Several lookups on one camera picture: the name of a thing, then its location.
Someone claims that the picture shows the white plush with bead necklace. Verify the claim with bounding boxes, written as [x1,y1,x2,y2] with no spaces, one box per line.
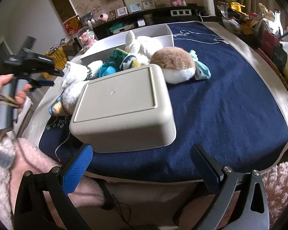
[62,60,103,89]

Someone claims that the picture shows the white duck plush blue outfit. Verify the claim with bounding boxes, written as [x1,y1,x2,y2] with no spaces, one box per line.
[49,80,89,116]

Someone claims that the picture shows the yellow green white plush doll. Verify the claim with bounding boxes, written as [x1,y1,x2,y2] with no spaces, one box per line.
[108,48,141,71]

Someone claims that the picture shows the light blue cloth item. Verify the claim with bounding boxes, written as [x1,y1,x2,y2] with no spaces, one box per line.
[189,49,211,81]

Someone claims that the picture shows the brown white round plush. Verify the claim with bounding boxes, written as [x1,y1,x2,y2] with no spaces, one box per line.
[150,47,196,84]

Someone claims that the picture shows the large white plush toy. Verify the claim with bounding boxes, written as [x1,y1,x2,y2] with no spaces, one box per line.
[125,30,163,65]

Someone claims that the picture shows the pink fluffy left sleeve forearm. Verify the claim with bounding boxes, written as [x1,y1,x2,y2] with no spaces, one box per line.
[0,131,63,230]

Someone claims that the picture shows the yellow plastic crate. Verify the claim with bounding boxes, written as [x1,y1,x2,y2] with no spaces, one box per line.
[45,46,68,71]

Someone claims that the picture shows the glass dome with pink flowers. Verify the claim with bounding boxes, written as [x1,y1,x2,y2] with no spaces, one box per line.
[77,26,97,51]

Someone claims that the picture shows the navy blue blanket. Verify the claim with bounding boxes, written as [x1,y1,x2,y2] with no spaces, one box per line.
[38,22,288,183]

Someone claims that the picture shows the pink fluffy right sleeve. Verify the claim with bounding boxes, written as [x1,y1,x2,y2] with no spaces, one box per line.
[261,162,288,226]

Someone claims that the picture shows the white cardboard box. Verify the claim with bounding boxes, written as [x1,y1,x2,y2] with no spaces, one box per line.
[80,24,174,65]

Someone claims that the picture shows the teal cloth item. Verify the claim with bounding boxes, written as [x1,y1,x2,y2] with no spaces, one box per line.
[99,61,120,77]

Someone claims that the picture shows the beige plastic bin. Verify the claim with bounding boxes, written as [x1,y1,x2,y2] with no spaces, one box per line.
[69,64,176,153]

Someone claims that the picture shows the cluttered side table items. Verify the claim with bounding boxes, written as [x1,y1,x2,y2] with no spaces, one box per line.
[217,0,288,88]

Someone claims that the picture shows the white air purifier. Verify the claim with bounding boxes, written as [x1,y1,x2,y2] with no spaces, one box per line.
[203,0,216,16]

